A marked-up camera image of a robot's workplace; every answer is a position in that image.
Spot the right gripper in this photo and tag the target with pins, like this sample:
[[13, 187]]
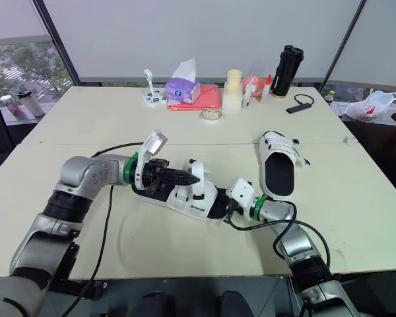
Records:
[[232, 211]]

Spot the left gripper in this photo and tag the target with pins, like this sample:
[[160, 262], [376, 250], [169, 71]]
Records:
[[153, 176]]

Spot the white sandal black insole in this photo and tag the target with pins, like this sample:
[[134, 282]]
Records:
[[191, 201], [278, 168]]

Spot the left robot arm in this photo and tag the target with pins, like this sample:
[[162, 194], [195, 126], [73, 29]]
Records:
[[79, 175]]

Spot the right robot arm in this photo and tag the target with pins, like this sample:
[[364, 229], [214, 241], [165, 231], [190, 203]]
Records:
[[297, 244]]

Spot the white panda phone stand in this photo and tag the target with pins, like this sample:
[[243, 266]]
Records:
[[151, 95]]

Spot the roll of clear tape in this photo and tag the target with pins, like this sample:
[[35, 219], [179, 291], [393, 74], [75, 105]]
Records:
[[211, 115]]

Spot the purple tissue pack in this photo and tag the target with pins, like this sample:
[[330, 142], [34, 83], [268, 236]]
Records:
[[181, 87]]

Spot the red plastic folder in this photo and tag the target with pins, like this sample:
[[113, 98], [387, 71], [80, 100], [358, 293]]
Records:
[[204, 97]]

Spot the robot body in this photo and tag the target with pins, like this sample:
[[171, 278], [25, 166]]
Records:
[[191, 303]]

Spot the small white glue bottle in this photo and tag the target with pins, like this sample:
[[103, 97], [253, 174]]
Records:
[[246, 97]]

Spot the cream plastic container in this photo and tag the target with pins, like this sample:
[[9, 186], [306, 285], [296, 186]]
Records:
[[232, 92]]

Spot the red-capped white glue bottle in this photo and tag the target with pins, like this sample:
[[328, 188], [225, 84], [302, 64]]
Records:
[[266, 90]]

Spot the white cup black lid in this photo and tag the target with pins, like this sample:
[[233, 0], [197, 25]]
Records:
[[31, 104]]

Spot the black thermos bottle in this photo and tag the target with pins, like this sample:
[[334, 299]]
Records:
[[285, 72]]

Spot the yellow-capped dark bottle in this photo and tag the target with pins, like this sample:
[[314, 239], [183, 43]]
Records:
[[330, 98]]

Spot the red and white can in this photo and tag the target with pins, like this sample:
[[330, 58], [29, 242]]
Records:
[[10, 105]]

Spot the white plastic shopping bag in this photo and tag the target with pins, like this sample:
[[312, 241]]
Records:
[[369, 107]]

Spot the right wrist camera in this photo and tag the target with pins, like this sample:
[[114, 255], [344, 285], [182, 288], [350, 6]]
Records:
[[242, 195]]

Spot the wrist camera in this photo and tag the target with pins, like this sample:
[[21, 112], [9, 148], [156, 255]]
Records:
[[242, 195], [155, 142]]

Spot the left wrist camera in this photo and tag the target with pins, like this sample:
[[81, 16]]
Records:
[[155, 142]]

